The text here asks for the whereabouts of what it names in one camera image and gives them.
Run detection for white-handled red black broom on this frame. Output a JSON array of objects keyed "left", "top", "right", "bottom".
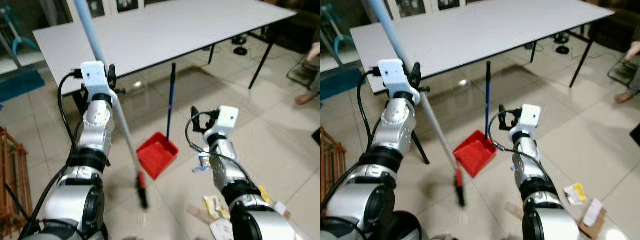
[
  {"left": 361, "top": 0, "right": 467, "bottom": 209},
  {"left": 74, "top": 0, "right": 150, "bottom": 211}
]

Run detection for red dustpan blue handle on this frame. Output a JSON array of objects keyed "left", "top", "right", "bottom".
[
  {"left": 136, "top": 62, "right": 180, "bottom": 181},
  {"left": 452, "top": 61, "right": 499, "bottom": 179}
]

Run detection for teal floor mat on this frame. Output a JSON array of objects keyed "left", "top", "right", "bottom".
[
  {"left": 0, "top": 69, "right": 47, "bottom": 104},
  {"left": 320, "top": 66, "right": 364, "bottom": 102}
]

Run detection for white table black legs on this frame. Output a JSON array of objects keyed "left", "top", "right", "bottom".
[
  {"left": 349, "top": 0, "right": 617, "bottom": 166},
  {"left": 32, "top": 0, "right": 299, "bottom": 116}
]

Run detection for black round device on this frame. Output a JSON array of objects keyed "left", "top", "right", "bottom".
[
  {"left": 232, "top": 35, "right": 250, "bottom": 57},
  {"left": 553, "top": 32, "right": 572, "bottom": 56}
]

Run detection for white cabinet glass doors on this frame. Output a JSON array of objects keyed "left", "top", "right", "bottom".
[{"left": 47, "top": 0, "right": 151, "bottom": 23}]

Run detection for yellow white packet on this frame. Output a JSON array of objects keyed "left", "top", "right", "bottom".
[
  {"left": 257, "top": 185, "right": 274, "bottom": 204},
  {"left": 202, "top": 195, "right": 224, "bottom": 219},
  {"left": 563, "top": 182, "right": 589, "bottom": 207}
]

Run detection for seated person dark shirt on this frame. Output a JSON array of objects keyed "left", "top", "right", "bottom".
[
  {"left": 613, "top": 27, "right": 640, "bottom": 106},
  {"left": 294, "top": 30, "right": 321, "bottom": 107}
]

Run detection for brown cardboard piece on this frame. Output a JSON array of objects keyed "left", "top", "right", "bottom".
[
  {"left": 504, "top": 200, "right": 524, "bottom": 222},
  {"left": 185, "top": 201, "right": 217, "bottom": 225}
]

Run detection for white paper sheet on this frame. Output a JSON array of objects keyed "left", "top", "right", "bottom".
[{"left": 209, "top": 217, "right": 235, "bottom": 240}]

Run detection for wooden slatted rack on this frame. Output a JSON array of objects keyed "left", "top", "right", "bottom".
[
  {"left": 0, "top": 126, "right": 30, "bottom": 240},
  {"left": 320, "top": 126, "right": 348, "bottom": 203}
]

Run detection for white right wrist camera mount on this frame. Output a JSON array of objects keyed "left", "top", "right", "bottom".
[
  {"left": 519, "top": 103, "right": 543, "bottom": 141},
  {"left": 204, "top": 105, "right": 240, "bottom": 145}
]

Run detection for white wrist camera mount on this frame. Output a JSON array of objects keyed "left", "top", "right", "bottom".
[
  {"left": 80, "top": 61, "right": 121, "bottom": 107},
  {"left": 377, "top": 58, "right": 422, "bottom": 107},
  {"left": 519, "top": 103, "right": 543, "bottom": 141},
  {"left": 204, "top": 105, "right": 240, "bottom": 145}
]

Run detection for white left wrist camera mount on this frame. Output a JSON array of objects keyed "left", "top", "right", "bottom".
[
  {"left": 80, "top": 61, "right": 121, "bottom": 107},
  {"left": 377, "top": 58, "right": 422, "bottom": 107}
]

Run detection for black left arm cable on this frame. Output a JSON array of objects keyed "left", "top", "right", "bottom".
[
  {"left": 57, "top": 70, "right": 84, "bottom": 151},
  {"left": 355, "top": 68, "right": 385, "bottom": 151}
]

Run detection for teal metal frame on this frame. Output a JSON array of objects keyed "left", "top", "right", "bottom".
[
  {"left": 320, "top": 4, "right": 352, "bottom": 51},
  {"left": 0, "top": 7, "right": 40, "bottom": 57}
]

